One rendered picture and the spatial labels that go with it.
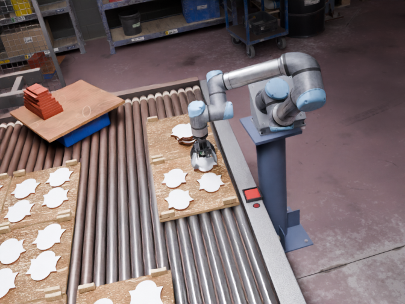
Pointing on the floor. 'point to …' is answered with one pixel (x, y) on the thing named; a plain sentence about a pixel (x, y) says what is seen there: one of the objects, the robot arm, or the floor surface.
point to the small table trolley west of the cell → (238, 34)
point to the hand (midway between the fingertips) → (204, 163)
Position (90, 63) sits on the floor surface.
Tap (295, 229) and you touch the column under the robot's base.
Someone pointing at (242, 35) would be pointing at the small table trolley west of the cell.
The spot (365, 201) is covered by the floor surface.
